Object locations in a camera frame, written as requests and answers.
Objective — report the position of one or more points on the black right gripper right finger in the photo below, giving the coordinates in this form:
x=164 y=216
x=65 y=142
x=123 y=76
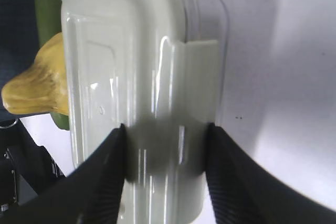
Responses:
x=243 y=192

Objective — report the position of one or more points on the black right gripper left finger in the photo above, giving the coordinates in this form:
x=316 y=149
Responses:
x=91 y=194

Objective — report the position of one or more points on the yellow squash toy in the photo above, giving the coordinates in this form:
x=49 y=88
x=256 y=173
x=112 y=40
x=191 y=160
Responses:
x=23 y=94

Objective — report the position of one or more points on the green lidded glass container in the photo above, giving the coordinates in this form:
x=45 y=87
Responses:
x=156 y=67

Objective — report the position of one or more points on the dark blue fabric lunch bag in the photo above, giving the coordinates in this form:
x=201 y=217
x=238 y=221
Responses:
x=19 y=37

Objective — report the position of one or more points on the green cucumber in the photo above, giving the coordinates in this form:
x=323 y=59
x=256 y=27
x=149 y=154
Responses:
x=48 y=19

